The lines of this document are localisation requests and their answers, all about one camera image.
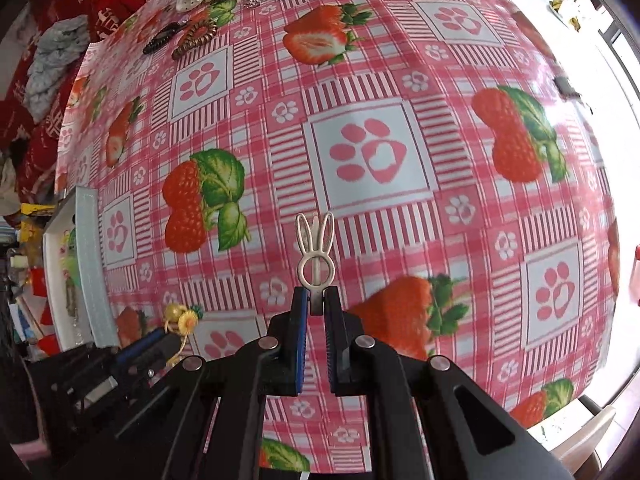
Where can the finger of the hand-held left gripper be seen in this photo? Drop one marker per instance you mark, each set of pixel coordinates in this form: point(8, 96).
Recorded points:
point(141, 346)
point(160, 355)

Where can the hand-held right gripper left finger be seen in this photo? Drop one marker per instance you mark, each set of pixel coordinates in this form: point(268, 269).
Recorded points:
point(301, 340)

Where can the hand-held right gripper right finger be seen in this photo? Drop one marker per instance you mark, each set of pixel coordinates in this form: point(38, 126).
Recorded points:
point(330, 340)

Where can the white rabbit hair clip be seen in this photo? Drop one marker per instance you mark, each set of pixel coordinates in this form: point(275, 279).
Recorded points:
point(317, 303)

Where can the green mesh scrunchie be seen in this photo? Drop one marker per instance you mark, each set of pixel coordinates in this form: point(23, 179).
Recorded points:
point(73, 260)

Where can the white storage box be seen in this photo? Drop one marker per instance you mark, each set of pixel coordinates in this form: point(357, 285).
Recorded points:
point(55, 260)

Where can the beige chair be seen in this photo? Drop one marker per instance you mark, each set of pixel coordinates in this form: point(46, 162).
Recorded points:
point(585, 435)

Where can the red printed cloth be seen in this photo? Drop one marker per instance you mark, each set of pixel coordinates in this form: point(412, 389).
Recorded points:
point(20, 95)

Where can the strawberry print tablecloth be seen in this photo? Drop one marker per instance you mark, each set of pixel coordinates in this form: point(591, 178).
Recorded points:
point(400, 60)

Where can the grey knitted cloth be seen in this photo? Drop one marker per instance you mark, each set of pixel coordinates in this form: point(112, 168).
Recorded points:
point(55, 55)

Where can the brown snap hair clip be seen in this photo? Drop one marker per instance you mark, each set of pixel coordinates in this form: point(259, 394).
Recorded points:
point(176, 27)

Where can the silver hair clip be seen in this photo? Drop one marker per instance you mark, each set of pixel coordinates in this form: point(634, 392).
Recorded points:
point(255, 2)

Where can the red printed cushion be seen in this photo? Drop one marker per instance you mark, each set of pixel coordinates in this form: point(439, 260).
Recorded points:
point(120, 5)

